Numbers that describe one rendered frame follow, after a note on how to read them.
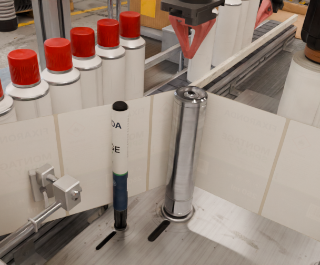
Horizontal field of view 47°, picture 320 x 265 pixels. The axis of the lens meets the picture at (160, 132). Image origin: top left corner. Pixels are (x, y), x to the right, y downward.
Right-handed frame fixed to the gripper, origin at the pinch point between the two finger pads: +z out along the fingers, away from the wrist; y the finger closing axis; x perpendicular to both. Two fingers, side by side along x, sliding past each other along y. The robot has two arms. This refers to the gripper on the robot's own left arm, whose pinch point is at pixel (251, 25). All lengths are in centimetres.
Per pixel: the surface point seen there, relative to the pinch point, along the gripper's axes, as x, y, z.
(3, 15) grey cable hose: -64, -9, 34
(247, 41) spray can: -4.8, 2.4, 6.6
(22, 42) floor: 131, -237, 13
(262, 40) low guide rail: 0.4, 4.5, 3.3
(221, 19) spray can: -19.9, 0.0, 9.0
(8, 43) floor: 123, -243, 20
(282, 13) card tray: 50, -8, -29
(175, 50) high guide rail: -27.2, -3.4, 21.1
